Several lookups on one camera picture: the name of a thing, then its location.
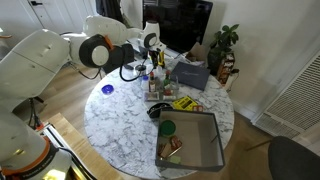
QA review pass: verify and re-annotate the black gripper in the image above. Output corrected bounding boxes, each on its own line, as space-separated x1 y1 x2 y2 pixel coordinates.
147 46 162 68

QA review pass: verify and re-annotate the clear glass jar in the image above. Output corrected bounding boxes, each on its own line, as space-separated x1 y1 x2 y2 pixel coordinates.
134 64 148 79

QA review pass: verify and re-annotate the hot sauce bottle orange cap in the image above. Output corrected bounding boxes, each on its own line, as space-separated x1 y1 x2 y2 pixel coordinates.
148 71 157 93

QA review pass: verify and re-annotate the white TV stand cabinet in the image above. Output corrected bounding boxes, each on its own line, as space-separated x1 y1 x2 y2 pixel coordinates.
126 36 191 64

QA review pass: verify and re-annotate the green bottle red cap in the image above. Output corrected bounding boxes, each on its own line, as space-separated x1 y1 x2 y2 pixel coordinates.
162 69 172 93

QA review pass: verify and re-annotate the clear drinking glass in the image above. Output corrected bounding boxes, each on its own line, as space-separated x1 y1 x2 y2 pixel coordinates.
170 75 180 94

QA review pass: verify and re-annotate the large black flat television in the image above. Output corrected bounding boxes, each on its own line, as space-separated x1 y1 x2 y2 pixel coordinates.
142 0 214 54

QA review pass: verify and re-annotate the yellow packet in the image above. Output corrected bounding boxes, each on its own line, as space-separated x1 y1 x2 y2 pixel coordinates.
171 95 200 113

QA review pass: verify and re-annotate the blue plastic lid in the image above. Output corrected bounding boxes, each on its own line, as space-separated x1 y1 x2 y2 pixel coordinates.
101 84 115 96

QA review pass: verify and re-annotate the green round lid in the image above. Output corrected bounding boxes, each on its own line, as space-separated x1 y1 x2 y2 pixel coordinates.
159 119 177 138

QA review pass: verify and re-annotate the green potted plant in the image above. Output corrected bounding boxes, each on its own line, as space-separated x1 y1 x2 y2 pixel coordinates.
207 23 240 76

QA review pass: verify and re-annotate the orange printed can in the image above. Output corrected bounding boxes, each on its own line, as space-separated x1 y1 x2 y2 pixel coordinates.
217 53 236 85

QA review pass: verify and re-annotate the red snack packet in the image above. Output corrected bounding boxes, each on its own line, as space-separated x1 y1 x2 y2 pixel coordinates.
169 135 183 151

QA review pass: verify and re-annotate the brown snack packet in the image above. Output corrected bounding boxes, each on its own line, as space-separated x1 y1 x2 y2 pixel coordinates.
157 142 174 159

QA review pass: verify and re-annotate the grey box with picture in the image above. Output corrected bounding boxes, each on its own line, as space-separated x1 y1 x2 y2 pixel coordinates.
154 109 226 173

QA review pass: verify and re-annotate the light green packet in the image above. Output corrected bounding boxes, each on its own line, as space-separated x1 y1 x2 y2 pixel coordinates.
168 155 183 165

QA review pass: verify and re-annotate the white closet door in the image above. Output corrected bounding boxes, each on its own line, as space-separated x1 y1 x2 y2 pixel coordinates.
19 0 98 34

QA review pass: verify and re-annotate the light wood platform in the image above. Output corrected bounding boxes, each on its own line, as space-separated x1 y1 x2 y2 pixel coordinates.
46 112 124 180

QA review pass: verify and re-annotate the black tripod stand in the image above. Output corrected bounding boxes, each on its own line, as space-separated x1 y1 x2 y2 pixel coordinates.
26 96 46 131

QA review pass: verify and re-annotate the dark upholstered chair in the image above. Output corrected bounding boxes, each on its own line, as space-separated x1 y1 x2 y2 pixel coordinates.
245 135 320 180

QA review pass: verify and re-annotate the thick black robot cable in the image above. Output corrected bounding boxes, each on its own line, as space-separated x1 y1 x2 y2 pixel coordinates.
118 49 158 83

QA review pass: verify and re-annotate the thin black cable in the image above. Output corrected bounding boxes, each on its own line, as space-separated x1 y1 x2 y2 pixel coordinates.
68 61 104 81

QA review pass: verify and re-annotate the white wall vent grille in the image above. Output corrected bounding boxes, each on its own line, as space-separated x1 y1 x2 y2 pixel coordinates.
254 49 320 139

